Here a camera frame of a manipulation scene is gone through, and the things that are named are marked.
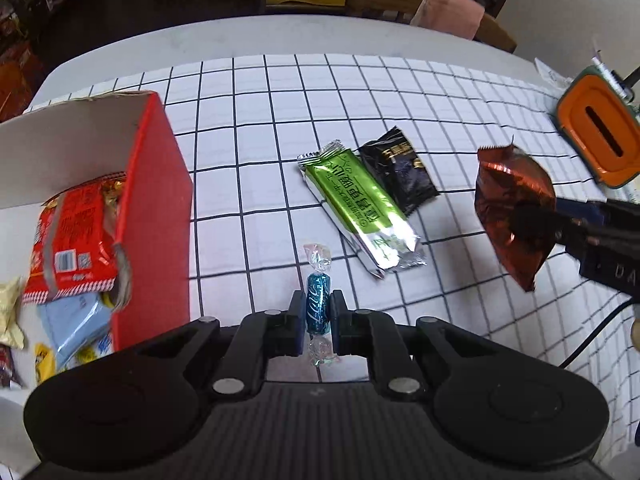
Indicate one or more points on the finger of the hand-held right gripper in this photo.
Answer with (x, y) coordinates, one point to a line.
(532, 222)
(577, 208)

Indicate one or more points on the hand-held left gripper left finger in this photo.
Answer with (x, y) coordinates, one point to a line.
(295, 330)

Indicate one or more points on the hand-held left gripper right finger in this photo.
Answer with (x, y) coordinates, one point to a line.
(345, 332)

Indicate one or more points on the blue candy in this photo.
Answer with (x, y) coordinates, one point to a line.
(317, 302)

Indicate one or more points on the red-brown foil snack packet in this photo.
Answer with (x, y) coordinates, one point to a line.
(505, 185)

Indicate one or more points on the red cardboard box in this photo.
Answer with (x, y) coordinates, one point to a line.
(160, 220)

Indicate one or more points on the light blue snack packet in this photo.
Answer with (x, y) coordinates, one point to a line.
(75, 320)

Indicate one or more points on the large red snack packet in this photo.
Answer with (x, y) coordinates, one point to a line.
(70, 240)

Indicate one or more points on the orange-yellow snack packet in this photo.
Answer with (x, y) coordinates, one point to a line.
(44, 362)

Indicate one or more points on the cream snack packet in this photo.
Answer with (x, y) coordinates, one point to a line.
(10, 315)

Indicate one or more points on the dark candy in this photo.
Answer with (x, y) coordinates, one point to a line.
(7, 367)

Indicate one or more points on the orange tissue box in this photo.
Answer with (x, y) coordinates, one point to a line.
(595, 130)

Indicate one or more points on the green foil snack packet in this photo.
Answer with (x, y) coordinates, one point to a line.
(357, 200)

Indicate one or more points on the white paper slip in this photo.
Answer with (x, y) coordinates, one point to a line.
(550, 77)

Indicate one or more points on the white tube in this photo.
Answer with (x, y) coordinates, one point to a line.
(607, 72)

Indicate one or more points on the black snack packet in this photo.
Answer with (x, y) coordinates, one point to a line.
(400, 172)

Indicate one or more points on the checked tablecloth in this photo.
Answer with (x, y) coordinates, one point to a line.
(250, 110)

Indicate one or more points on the pink cloth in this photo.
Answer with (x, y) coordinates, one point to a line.
(450, 10)

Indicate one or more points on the wooden chair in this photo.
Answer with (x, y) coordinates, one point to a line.
(380, 0)

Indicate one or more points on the orange carton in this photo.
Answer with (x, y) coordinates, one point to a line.
(15, 75)

